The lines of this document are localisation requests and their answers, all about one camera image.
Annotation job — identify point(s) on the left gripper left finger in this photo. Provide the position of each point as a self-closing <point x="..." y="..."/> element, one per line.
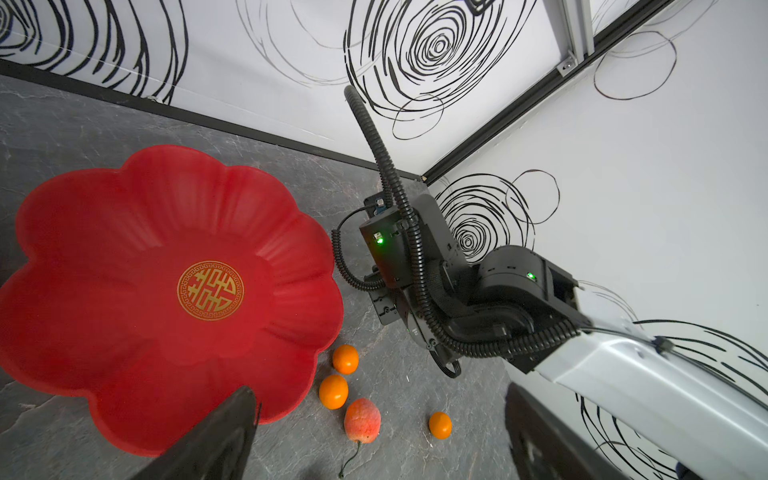
<point x="216" y="448"/>

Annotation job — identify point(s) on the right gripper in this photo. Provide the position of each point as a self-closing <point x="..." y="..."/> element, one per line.
<point x="447" y="276"/>

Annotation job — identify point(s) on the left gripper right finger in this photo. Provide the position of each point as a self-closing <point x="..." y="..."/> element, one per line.
<point x="544" y="447"/>

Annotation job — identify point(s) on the orange fake tangerine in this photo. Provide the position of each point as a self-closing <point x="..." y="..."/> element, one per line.
<point x="440" y="425"/>
<point x="333" y="392"/>
<point x="345" y="359"/>

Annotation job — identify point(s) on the red flower-shaped fruit bowl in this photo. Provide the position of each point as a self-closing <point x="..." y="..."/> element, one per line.
<point x="157" y="289"/>

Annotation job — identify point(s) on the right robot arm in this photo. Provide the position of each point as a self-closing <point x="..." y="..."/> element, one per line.
<point x="515" y="305"/>

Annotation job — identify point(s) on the pink fake peach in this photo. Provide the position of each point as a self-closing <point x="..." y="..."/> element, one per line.
<point x="362" y="423"/>

